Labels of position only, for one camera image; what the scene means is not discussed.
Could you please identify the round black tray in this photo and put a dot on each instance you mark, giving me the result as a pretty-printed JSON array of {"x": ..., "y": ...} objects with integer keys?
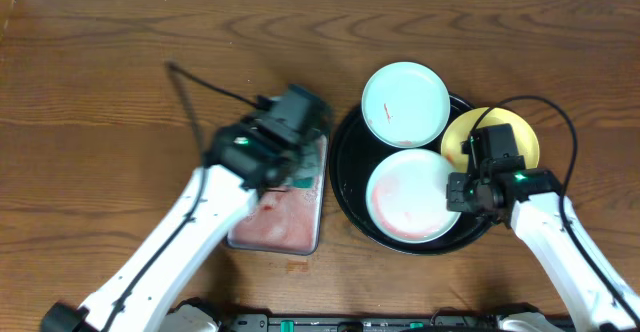
[{"x": 353, "y": 156}]

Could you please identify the rectangular soapy metal tray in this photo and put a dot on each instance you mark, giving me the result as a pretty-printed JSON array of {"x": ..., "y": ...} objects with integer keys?
[{"x": 283, "y": 222}]

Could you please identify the light blue plate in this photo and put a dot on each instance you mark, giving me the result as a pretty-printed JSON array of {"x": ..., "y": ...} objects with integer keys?
[
  {"x": 406, "y": 196},
  {"x": 405, "y": 105}
]

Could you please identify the yellow plate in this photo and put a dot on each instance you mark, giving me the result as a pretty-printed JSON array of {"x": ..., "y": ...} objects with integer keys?
[{"x": 458, "y": 131}]

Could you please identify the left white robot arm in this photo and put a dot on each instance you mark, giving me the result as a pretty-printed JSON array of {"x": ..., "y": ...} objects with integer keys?
[{"x": 140, "y": 294}]

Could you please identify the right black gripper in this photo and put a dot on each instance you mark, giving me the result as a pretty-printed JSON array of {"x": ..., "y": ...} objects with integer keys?
[{"x": 454, "y": 200}]

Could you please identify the green yellow sponge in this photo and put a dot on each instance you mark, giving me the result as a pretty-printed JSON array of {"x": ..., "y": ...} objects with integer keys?
[{"x": 307, "y": 170}]

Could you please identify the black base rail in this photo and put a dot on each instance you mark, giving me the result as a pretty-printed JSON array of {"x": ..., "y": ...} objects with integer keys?
[{"x": 263, "y": 323}]

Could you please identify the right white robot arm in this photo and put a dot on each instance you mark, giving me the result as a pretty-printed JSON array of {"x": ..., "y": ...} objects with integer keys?
[{"x": 530, "y": 203}]

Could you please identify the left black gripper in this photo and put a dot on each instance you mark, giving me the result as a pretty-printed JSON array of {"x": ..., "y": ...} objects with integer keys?
[{"x": 310, "y": 153}]

